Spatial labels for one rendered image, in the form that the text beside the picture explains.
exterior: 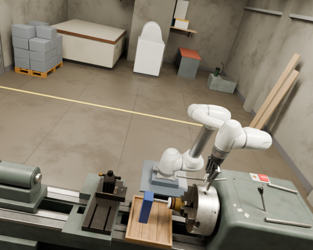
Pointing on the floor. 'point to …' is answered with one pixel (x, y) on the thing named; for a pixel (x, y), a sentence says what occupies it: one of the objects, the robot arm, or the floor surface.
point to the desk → (188, 62)
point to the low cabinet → (91, 43)
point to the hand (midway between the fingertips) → (206, 179)
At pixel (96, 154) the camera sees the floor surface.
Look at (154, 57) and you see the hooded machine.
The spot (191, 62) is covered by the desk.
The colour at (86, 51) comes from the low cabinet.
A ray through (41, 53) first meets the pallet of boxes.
